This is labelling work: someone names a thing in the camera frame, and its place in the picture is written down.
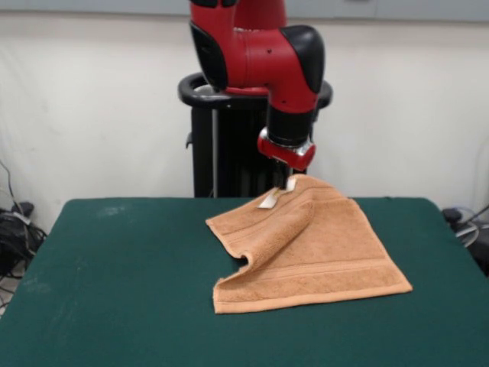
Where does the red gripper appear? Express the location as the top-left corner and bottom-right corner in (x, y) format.
(256, 128), (317, 191)

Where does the orange-brown towel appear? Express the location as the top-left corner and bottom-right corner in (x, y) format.
(205, 174), (414, 315)

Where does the dark green table cloth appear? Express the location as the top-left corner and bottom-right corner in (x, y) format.
(0, 197), (489, 367)

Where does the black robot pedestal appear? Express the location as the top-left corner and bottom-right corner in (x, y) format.
(177, 70), (333, 199)

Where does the black cable tangle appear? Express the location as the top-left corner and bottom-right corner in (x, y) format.
(0, 160), (49, 310)
(452, 204), (489, 276)

